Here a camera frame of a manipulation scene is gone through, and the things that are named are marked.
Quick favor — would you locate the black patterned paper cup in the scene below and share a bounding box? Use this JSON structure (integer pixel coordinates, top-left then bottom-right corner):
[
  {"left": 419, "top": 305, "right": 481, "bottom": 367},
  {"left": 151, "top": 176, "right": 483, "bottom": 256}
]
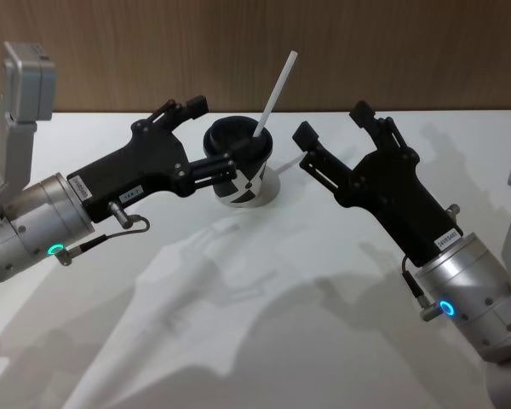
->
[{"left": 203, "top": 115, "right": 281, "bottom": 209}]

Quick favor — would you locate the white table cloth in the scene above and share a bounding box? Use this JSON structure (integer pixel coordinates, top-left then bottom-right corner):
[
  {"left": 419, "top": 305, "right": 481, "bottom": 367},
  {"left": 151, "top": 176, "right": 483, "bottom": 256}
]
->
[{"left": 0, "top": 110, "right": 511, "bottom": 409}]

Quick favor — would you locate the thin dark left gripper cable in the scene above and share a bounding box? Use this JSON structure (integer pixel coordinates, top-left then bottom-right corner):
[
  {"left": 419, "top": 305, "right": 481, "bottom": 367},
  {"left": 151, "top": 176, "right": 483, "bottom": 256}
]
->
[{"left": 59, "top": 200, "right": 151, "bottom": 267}]

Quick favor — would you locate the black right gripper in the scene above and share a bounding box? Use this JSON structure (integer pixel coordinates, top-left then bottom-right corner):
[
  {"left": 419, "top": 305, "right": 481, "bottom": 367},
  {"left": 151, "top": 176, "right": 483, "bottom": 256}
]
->
[{"left": 292, "top": 100, "right": 464, "bottom": 269}]

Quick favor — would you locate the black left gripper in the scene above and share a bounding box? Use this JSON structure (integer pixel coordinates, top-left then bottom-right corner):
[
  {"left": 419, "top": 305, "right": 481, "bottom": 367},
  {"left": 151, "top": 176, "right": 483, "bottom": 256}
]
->
[{"left": 66, "top": 95, "right": 267, "bottom": 223}]

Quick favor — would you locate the thin dark gripper cable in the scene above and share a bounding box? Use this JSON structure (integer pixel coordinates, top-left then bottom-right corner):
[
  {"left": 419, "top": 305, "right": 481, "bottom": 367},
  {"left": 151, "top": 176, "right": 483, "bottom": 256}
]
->
[
  {"left": 59, "top": 200, "right": 151, "bottom": 267},
  {"left": 400, "top": 254, "right": 438, "bottom": 320}
]

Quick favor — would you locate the white drinking straw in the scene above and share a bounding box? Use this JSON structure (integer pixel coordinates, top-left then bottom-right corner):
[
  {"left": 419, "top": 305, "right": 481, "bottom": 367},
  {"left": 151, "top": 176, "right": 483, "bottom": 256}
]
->
[{"left": 251, "top": 50, "right": 300, "bottom": 140}]

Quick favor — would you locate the thin dark right gripper cable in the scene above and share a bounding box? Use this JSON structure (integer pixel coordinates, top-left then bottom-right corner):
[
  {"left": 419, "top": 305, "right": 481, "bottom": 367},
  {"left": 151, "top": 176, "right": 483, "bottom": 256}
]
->
[{"left": 400, "top": 254, "right": 438, "bottom": 320}]

